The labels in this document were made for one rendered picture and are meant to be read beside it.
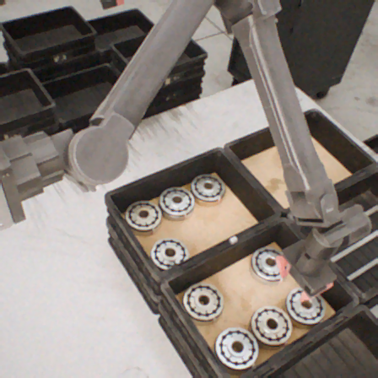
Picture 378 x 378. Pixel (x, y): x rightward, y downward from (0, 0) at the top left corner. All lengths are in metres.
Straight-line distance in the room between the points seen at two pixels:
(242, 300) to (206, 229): 0.24
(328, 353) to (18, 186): 0.89
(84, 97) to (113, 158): 1.81
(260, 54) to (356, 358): 0.80
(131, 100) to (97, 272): 0.82
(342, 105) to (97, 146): 2.79
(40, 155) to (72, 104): 1.77
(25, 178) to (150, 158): 1.10
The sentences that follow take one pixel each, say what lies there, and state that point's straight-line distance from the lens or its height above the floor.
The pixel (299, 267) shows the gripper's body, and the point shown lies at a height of 1.16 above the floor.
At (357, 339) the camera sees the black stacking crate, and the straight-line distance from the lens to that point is 1.31.
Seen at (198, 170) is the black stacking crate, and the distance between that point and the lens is 1.44.
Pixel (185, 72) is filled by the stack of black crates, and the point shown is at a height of 0.52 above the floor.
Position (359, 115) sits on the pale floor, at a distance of 3.30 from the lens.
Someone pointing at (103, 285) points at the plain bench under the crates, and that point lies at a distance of 1.40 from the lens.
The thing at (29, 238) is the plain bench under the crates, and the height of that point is 0.70.
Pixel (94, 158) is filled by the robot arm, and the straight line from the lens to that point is 0.64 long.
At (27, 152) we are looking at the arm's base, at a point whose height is 1.49.
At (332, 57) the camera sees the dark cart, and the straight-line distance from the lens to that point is 3.00.
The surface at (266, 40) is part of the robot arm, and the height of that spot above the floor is 1.50.
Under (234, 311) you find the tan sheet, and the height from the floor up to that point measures 0.83.
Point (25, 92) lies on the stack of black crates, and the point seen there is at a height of 0.49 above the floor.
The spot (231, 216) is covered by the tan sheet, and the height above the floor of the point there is 0.83.
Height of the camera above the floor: 1.93
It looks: 50 degrees down
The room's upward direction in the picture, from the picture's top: 9 degrees clockwise
